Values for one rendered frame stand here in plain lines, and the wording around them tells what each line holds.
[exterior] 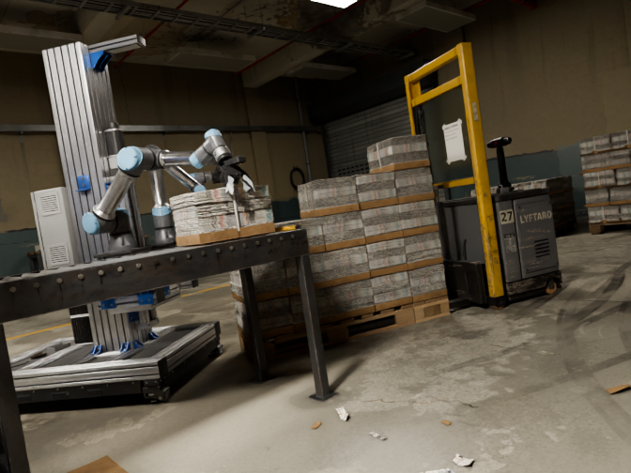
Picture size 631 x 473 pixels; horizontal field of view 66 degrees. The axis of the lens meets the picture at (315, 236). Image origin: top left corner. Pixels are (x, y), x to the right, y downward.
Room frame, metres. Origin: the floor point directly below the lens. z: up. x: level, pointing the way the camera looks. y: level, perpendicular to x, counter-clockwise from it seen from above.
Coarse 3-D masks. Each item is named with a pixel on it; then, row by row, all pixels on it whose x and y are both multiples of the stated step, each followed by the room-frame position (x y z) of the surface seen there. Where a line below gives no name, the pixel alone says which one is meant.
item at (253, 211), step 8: (240, 192) 2.18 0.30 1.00; (248, 192) 2.24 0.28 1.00; (256, 192) 2.25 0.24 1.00; (264, 192) 2.25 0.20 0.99; (240, 200) 2.18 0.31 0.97; (248, 200) 2.24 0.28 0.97; (256, 200) 2.22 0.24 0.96; (264, 200) 2.24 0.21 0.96; (248, 208) 2.20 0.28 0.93; (256, 208) 2.23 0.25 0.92; (264, 208) 2.25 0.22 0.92; (248, 216) 2.19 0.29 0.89; (256, 216) 2.23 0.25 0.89; (264, 216) 2.25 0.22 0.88; (248, 224) 2.19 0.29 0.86; (256, 224) 2.22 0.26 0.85
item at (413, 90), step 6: (408, 84) 3.98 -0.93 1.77; (414, 84) 4.03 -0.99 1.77; (420, 84) 3.97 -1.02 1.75; (408, 90) 3.98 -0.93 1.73; (414, 90) 4.04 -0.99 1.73; (420, 90) 3.97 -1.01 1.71; (408, 96) 3.98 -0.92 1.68; (414, 96) 4.04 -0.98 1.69; (408, 102) 4.00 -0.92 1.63; (408, 108) 4.01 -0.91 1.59; (414, 108) 3.96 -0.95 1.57; (414, 114) 3.97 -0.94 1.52; (420, 114) 3.98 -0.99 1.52; (414, 120) 3.98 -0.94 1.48; (420, 120) 3.95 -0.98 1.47; (414, 126) 3.98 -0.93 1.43; (420, 126) 4.00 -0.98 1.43; (414, 132) 3.98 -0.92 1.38; (420, 132) 4.01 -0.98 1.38
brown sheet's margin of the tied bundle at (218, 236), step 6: (198, 234) 2.05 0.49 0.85; (204, 234) 2.06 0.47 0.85; (210, 234) 2.08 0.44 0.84; (216, 234) 2.09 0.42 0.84; (222, 234) 2.11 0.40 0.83; (228, 234) 2.13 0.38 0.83; (180, 240) 2.23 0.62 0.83; (186, 240) 2.17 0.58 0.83; (192, 240) 2.11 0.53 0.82; (198, 240) 2.06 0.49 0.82; (204, 240) 2.06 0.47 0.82; (210, 240) 2.08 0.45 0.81; (216, 240) 2.09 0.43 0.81
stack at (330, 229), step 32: (288, 224) 3.04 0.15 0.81; (320, 224) 3.11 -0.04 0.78; (352, 224) 3.19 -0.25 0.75; (384, 224) 3.27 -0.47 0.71; (320, 256) 3.10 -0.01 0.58; (352, 256) 3.17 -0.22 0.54; (384, 256) 3.26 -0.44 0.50; (256, 288) 2.95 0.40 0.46; (288, 288) 3.02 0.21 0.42; (320, 288) 3.11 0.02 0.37; (352, 288) 3.16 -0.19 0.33; (384, 288) 3.24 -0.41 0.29; (288, 320) 3.01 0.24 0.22; (352, 320) 3.15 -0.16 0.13; (288, 352) 2.99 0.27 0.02
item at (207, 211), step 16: (208, 192) 2.09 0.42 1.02; (224, 192) 2.13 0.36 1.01; (176, 208) 2.23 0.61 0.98; (192, 208) 2.08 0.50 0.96; (208, 208) 2.09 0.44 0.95; (224, 208) 2.13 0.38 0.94; (176, 224) 2.27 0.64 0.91; (192, 224) 2.11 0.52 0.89; (208, 224) 2.08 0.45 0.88; (224, 224) 2.13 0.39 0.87; (224, 240) 2.14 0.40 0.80
